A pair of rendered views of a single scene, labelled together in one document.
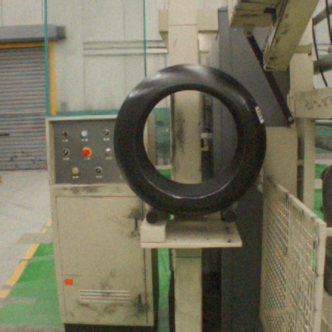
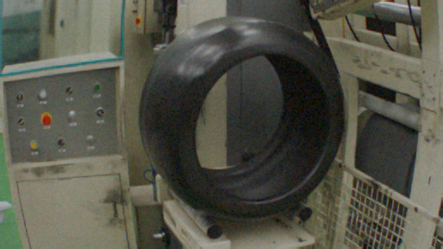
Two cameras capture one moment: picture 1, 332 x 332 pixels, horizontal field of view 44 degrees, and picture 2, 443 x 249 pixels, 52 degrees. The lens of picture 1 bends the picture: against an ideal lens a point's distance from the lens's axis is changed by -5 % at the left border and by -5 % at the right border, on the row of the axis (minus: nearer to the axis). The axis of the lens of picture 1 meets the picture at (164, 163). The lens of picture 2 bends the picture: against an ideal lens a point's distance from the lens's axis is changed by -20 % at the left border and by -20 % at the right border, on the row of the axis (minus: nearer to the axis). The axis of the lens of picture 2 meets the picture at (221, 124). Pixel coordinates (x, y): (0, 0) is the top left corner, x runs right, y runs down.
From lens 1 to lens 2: 0.74 m
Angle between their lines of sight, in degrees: 26
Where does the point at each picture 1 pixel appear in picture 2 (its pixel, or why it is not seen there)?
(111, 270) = not seen: outside the picture
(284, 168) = not seen: hidden behind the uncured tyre
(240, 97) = (327, 68)
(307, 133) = (352, 91)
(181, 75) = (260, 40)
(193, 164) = (216, 139)
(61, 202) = (24, 188)
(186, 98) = not seen: hidden behind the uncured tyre
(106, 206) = (77, 189)
